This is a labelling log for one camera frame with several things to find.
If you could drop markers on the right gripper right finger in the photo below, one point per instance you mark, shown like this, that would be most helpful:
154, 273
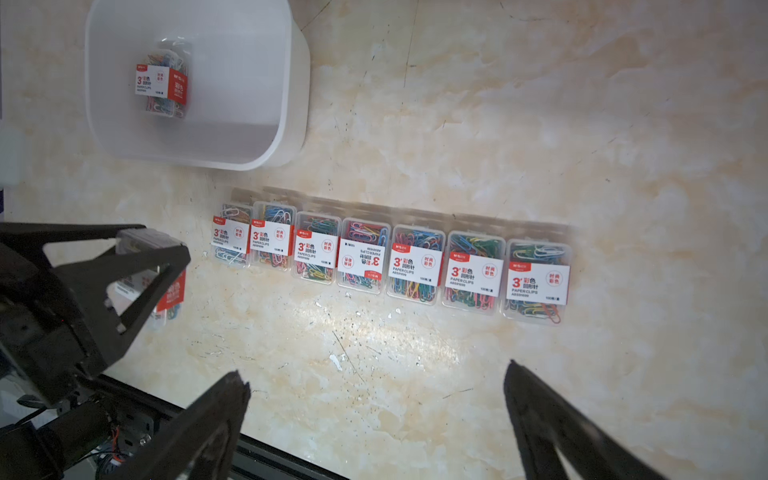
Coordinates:
548, 428

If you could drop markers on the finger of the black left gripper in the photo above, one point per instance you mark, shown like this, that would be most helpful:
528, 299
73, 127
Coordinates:
106, 334

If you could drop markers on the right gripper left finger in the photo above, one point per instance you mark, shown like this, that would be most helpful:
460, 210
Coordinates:
200, 442

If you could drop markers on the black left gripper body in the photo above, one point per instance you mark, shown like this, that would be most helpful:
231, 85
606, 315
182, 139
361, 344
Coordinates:
57, 323

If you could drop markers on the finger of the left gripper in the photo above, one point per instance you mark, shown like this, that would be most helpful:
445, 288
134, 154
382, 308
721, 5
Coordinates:
29, 239

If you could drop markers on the paper clip box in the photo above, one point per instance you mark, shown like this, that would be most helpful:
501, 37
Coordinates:
416, 254
230, 233
316, 243
128, 289
272, 226
537, 280
364, 251
162, 80
475, 252

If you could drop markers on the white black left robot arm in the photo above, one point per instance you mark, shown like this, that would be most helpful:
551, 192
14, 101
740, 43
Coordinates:
28, 452

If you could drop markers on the white plastic storage box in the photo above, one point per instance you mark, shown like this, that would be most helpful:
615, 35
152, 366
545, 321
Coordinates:
249, 81

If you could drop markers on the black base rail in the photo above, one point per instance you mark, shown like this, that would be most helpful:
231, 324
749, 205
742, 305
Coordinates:
240, 444

